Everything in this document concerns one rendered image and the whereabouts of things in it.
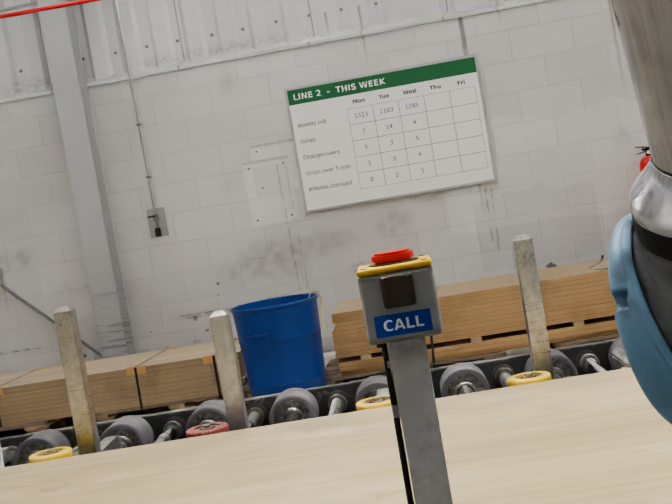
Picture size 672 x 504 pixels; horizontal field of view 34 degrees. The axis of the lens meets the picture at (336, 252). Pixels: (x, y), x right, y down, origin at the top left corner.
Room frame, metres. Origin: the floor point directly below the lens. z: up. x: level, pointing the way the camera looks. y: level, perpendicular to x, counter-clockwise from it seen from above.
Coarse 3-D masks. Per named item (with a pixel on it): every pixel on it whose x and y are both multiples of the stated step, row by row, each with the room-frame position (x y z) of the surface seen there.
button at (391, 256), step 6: (378, 252) 1.06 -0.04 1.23; (384, 252) 1.04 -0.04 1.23; (390, 252) 1.03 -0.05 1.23; (396, 252) 1.03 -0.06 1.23; (402, 252) 1.03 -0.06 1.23; (408, 252) 1.03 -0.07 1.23; (372, 258) 1.04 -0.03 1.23; (378, 258) 1.03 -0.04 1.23; (384, 258) 1.03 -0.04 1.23; (390, 258) 1.03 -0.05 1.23; (396, 258) 1.03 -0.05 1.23; (402, 258) 1.03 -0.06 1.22; (408, 258) 1.04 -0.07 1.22; (378, 264) 1.04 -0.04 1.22
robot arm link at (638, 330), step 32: (640, 0) 0.45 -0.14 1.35; (640, 32) 0.46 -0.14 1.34; (640, 64) 0.47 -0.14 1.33; (640, 96) 0.49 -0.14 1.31; (640, 192) 0.51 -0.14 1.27; (640, 224) 0.51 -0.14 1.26; (640, 256) 0.52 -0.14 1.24; (640, 288) 0.51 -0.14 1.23; (640, 320) 0.51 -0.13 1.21; (640, 352) 0.51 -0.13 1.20; (640, 384) 0.52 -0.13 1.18
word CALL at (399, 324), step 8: (408, 312) 1.01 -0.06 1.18; (416, 312) 1.01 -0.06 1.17; (424, 312) 1.01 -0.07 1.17; (376, 320) 1.01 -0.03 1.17; (384, 320) 1.01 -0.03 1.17; (392, 320) 1.01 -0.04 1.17; (400, 320) 1.01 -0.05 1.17; (408, 320) 1.01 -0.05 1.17; (416, 320) 1.01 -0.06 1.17; (424, 320) 1.01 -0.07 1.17; (376, 328) 1.01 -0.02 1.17; (384, 328) 1.01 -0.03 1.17; (392, 328) 1.01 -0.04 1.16; (400, 328) 1.01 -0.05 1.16; (408, 328) 1.01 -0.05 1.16; (416, 328) 1.01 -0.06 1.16; (424, 328) 1.01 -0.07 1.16; (432, 328) 1.01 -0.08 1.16; (384, 336) 1.01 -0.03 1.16
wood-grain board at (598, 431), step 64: (576, 384) 1.89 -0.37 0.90; (128, 448) 2.00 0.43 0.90; (192, 448) 1.91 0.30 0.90; (256, 448) 1.82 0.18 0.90; (320, 448) 1.74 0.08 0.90; (384, 448) 1.67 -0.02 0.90; (448, 448) 1.60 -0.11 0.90; (512, 448) 1.54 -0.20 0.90; (576, 448) 1.48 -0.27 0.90; (640, 448) 1.43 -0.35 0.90
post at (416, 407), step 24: (384, 360) 1.05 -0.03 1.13; (408, 360) 1.03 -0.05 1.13; (408, 384) 1.03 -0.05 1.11; (432, 384) 1.03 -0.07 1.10; (408, 408) 1.03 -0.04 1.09; (432, 408) 1.03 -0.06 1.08; (408, 432) 1.03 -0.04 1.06; (432, 432) 1.03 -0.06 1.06; (408, 456) 1.03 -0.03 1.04; (432, 456) 1.03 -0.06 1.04; (408, 480) 1.05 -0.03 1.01; (432, 480) 1.03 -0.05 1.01
